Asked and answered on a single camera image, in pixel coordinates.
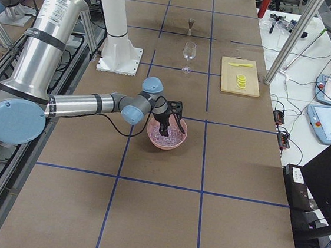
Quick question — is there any steel cocktail jigger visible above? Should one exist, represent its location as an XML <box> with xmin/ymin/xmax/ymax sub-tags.
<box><xmin>187</xmin><ymin>18</ymin><xmax>195</xmax><ymax>37</ymax></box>

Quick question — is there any metal rod with green handle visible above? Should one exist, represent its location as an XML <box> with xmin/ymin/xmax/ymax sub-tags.
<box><xmin>279</xmin><ymin>28</ymin><xmax>327</xmax><ymax>74</ymax></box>

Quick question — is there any black computer monitor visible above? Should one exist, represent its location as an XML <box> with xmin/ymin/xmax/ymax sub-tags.
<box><xmin>293</xmin><ymin>145</ymin><xmax>331</xmax><ymax>241</ymax></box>

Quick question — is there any left blue teach pendant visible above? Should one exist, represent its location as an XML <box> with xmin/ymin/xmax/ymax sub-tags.
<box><xmin>306</xmin><ymin>104</ymin><xmax>331</xmax><ymax>145</ymax></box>

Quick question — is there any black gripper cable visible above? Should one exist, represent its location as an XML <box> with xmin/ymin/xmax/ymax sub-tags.
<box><xmin>99</xmin><ymin>89</ymin><xmax>193</xmax><ymax>143</ymax></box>

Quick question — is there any red cylinder bottle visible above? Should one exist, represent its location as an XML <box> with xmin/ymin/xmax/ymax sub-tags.
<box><xmin>257</xmin><ymin>0</ymin><xmax>271</xmax><ymax>19</ymax></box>

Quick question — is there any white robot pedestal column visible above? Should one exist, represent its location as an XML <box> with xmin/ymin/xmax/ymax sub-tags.
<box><xmin>97</xmin><ymin>0</ymin><xmax>143</xmax><ymax>76</ymax></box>

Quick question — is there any bamboo cutting board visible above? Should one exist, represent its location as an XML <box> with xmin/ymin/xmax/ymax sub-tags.
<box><xmin>220</xmin><ymin>56</ymin><xmax>260</xmax><ymax>97</ymax></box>

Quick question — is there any yellow plastic knife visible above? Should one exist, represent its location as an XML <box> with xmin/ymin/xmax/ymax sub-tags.
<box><xmin>227</xmin><ymin>62</ymin><xmax>253</xmax><ymax>68</ymax></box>

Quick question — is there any clear wine glass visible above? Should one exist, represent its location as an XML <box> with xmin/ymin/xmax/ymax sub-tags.
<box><xmin>183</xmin><ymin>41</ymin><xmax>197</xmax><ymax>74</ymax></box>

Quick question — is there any aluminium frame post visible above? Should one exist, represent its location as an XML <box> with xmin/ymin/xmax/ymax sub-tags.
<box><xmin>264</xmin><ymin>0</ymin><xmax>324</xmax><ymax>85</ymax></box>

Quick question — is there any clear plastic bag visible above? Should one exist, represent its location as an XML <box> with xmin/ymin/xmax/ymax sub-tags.
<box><xmin>259</xmin><ymin>13</ymin><xmax>297</xmax><ymax>33</ymax></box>

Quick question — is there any clear ice cubes pile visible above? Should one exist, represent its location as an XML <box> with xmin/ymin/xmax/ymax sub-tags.
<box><xmin>148</xmin><ymin>125</ymin><xmax>184</xmax><ymax>147</ymax></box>

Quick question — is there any pink bowl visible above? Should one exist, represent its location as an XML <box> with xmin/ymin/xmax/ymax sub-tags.
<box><xmin>147</xmin><ymin>116</ymin><xmax>188</xmax><ymax>150</ymax></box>

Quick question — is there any black box device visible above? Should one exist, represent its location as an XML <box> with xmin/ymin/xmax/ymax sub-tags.
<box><xmin>283</xmin><ymin>164</ymin><xmax>313</xmax><ymax>212</ymax></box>

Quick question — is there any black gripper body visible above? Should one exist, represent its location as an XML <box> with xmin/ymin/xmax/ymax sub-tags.
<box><xmin>154</xmin><ymin>112</ymin><xmax>170</xmax><ymax>130</ymax></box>

